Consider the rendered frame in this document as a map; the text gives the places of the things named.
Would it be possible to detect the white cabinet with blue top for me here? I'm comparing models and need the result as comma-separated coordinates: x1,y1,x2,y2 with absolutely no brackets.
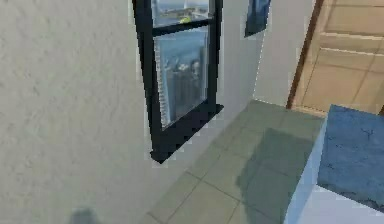
283,104,384,224

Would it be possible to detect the tan panelled room door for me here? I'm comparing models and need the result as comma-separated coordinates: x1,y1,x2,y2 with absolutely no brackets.
285,0,384,117

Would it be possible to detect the blue framed wall picture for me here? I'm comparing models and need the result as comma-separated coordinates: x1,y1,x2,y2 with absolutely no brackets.
244,0,272,38

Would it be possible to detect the black framed window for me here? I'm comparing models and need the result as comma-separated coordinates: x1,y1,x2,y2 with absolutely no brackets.
131,0,225,165

